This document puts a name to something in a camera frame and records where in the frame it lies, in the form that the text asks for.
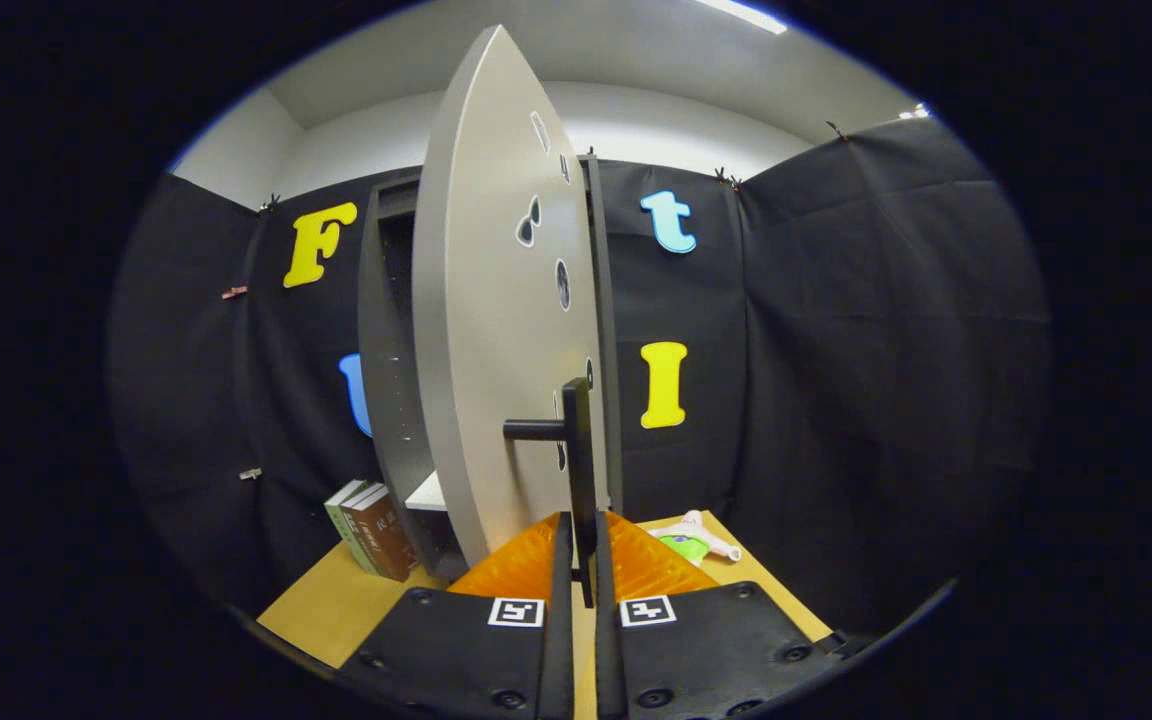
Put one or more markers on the white cabinet shelf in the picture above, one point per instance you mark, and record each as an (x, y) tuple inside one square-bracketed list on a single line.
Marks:
[(428, 495)]

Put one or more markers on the dark grey cabinet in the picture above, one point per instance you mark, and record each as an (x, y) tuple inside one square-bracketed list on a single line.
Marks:
[(386, 400)]

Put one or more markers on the small ceiling light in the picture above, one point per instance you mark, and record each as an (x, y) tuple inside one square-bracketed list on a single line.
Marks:
[(914, 111)]

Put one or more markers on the green and white plush toy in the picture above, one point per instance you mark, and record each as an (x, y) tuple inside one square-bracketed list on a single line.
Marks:
[(688, 545)]

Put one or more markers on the black backdrop cloth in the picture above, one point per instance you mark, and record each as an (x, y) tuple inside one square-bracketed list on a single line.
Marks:
[(886, 350)]

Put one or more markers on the green book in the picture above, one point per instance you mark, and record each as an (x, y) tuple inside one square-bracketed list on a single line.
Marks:
[(341, 520)]

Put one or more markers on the long ceiling light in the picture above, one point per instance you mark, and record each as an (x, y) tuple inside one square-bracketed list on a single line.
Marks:
[(746, 15)]

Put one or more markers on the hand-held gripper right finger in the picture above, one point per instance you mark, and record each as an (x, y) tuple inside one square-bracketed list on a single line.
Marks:
[(608, 660)]

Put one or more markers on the black clip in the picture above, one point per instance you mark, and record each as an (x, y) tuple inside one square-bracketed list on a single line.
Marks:
[(726, 179), (270, 203), (837, 130)]

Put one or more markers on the olive brown book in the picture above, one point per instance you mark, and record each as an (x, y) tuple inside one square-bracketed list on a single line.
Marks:
[(361, 494)]

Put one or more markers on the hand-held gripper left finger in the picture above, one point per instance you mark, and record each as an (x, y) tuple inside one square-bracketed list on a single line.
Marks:
[(561, 650)]

